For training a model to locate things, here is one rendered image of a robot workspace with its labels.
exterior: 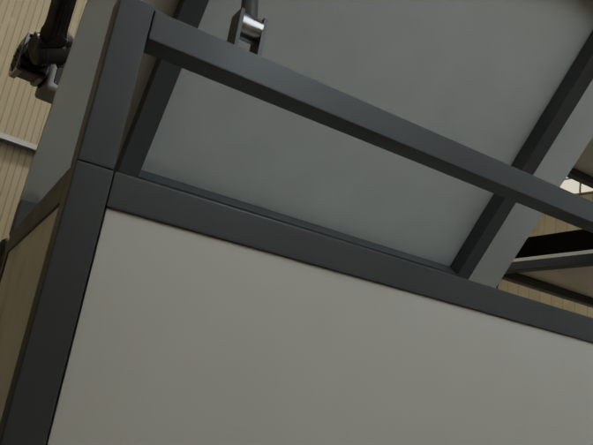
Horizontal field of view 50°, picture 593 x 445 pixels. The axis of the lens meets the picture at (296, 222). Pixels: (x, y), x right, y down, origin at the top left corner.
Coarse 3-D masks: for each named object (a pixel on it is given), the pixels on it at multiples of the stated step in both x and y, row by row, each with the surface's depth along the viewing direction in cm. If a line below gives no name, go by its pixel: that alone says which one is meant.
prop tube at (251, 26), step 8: (248, 0) 80; (256, 0) 81; (248, 8) 80; (256, 8) 81; (248, 16) 78; (256, 16) 80; (248, 24) 78; (256, 24) 78; (248, 32) 78; (256, 32) 79; (248, 40) 79; (256, 40) 79
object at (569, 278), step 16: (592, 144) 186; (592, 160) 196; (576, 176) 204; (592, 176) 208; (544, 256) 168; (560, 256) 164; (576, 256) 156; (592, 256) 152; (512, 272) 174; (528, 272) 182; (544, 272) 178; (560, 272) 175; (576, 272) 172; (592, 272) 170; (496, 288) 178; (544, 288) 189; (560, 288) 193; (576, 288) 191; (592, 288) 188; (592, 304) 199
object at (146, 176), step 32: (192, 0) 108; (160, 64) 111; (576, 64) 142; (160, 96) 114; (576, 96) 143; (544, 128) 145; (128, 160) 117; (192, 192) 124; (480, 224) 154; (416, 256) 154; (480, 256) 156
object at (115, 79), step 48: (144, 48) 70; (192, 48) 73; (240, 48) 77; (96, 96) 67; (288, 96) 79; (336, 96) 83; (96, 144) 66; (384, 144) 89; (432, 144) 90; (528, 192) 99
